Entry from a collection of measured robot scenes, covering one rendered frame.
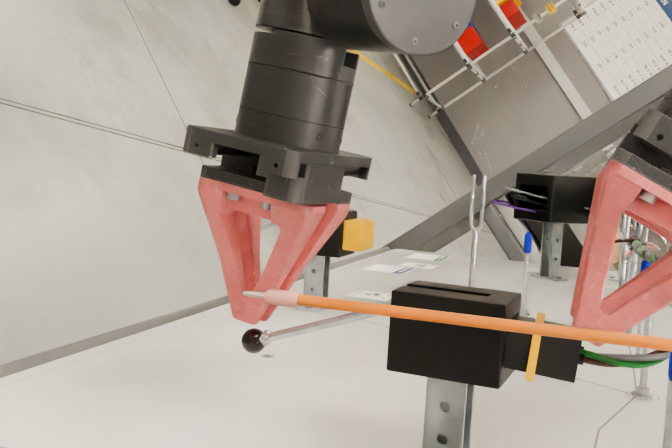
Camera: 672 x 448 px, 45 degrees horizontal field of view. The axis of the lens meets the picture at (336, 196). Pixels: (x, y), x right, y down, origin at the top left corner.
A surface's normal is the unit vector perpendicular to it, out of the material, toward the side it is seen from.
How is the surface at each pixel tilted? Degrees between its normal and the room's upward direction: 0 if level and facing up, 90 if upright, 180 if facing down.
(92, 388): 53
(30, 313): 0
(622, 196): 104
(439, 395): 92
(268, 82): 98
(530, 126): 90
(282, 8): 98
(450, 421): 92
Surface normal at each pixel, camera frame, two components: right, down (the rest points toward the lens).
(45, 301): 0.79, -0.53
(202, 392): 0.07, -1.00
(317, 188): 0.90, 0.23
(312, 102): 0.31, 0.17
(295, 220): -0.44, 0.36
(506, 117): -0.41, -0.11
